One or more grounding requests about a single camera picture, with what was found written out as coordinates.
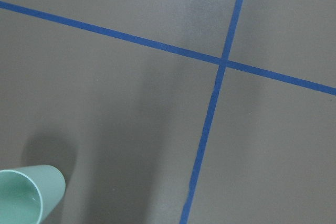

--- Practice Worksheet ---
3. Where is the green cup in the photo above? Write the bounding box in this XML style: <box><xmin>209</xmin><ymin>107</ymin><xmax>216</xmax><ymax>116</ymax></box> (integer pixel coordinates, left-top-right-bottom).
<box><xmin>1</xmin><ymin>165</ymin><xmax>66</xmax><ymax>223</ymax></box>

